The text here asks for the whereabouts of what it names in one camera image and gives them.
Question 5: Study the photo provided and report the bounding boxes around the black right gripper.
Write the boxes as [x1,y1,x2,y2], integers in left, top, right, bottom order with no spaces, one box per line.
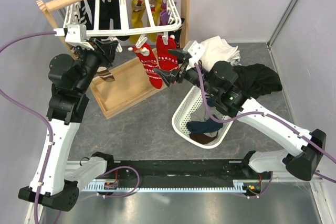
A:
[153,47,219,98]

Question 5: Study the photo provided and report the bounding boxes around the yellow reindeer sock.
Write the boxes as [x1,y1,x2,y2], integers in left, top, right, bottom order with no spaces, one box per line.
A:
[130,0,165,43]

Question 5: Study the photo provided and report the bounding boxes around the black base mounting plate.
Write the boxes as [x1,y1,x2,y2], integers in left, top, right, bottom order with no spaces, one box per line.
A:
[99,159,272,198]

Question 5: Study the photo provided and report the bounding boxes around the white plastic clip hanger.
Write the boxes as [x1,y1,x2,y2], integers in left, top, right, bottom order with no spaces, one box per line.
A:
[54,0,181,46]

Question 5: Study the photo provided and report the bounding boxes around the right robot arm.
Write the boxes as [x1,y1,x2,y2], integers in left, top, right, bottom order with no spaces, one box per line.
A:
[153,49,327,181]

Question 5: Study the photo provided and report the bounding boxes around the black sock white stripes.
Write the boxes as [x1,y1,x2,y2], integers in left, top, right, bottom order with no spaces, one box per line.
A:
[77,0,95,30]

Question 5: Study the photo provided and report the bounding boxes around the crumpled black cloth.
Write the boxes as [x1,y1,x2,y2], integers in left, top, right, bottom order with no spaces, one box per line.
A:
[233,63,282,99]

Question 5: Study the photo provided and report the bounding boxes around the plain black sock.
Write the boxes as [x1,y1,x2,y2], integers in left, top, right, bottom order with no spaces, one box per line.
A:
[99,0,121,30]

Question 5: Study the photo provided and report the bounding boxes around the brown sock in basket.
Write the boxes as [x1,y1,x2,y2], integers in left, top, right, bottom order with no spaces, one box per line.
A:
[189,133,218,145]

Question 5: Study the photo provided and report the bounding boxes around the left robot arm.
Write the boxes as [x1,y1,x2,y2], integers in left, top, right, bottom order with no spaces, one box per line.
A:
[18,38,119,211]

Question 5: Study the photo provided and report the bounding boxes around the red patterned Christmas sock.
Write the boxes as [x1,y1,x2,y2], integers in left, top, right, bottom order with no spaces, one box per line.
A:
[156,35,179,71]

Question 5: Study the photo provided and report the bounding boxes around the white perforated laundry basket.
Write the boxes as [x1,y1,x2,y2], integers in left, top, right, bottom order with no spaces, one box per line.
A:
[172,87,232,150]

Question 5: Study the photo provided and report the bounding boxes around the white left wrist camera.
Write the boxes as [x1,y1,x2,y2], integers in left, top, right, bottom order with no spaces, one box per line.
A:
[65,24,94,50]

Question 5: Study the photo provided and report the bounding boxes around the purple striped sock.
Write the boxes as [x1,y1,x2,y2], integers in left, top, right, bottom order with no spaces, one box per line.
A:
[159,2,174,26]

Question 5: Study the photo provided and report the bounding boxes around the navy blue sock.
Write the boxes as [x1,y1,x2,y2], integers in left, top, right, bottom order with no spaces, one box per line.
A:
[186,119,223,134]
[206,97,216,108]

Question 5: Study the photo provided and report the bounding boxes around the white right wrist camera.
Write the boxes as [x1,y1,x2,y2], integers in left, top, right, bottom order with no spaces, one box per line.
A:
[182,40,205,69]

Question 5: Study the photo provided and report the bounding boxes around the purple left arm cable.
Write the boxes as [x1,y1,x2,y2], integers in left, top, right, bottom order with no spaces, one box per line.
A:
[0,31,57,224]

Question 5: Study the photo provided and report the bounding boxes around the grey sock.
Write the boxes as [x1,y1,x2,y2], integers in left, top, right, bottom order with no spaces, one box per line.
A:
[190,105,221,122]

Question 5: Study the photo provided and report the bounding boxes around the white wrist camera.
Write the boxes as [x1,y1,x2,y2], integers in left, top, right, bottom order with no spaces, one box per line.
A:
[65,24,94,50]
[182,40,205,69]

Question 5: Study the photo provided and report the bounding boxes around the folded white towel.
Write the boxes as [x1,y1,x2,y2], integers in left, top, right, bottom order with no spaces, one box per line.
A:
[201,36,240,71]

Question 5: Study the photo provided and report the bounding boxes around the aluminium rail frame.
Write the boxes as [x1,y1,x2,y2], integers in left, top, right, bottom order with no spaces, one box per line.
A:
[38,159,331,223]

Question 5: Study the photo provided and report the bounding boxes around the brown striped sock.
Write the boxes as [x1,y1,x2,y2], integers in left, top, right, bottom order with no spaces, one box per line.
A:
[97,67,115,82]

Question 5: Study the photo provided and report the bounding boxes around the wooden drying rack stand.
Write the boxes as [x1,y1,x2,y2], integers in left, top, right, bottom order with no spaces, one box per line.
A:
[37,0,190,118]

